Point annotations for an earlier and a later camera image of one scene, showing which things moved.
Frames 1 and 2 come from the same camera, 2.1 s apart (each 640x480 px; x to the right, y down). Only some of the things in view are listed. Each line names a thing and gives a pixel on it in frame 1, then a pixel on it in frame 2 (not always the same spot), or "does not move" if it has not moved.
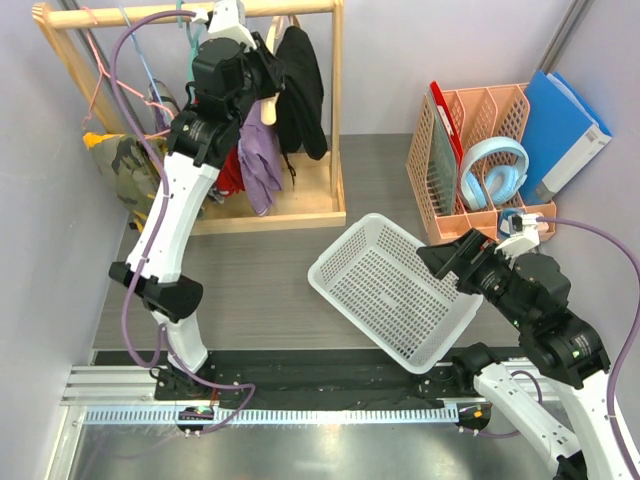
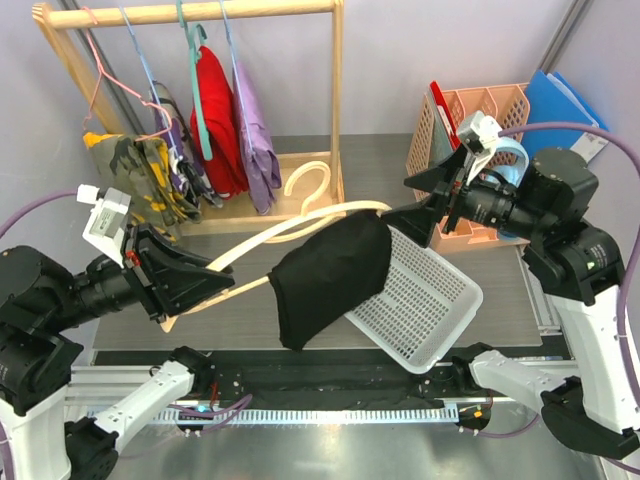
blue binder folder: x=563 y=136 does not move
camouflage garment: x=131 y=168 does not move
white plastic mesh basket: x=375 y=274 does not move
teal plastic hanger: x=192 y=42 does not move
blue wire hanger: x=145 y=66 does not move
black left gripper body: x=262 y=81 -> x=103 y=285
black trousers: x=299 y=121 -> x=332 y=272
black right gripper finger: x=468 y=276 -> x=415 y=221
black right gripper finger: x=444 y=258 -> x=444 y=172
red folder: x=448 y=119 does not move
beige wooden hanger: x=268 y=108 -> x=262 y=231
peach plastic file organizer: x=488 y=121 does not move
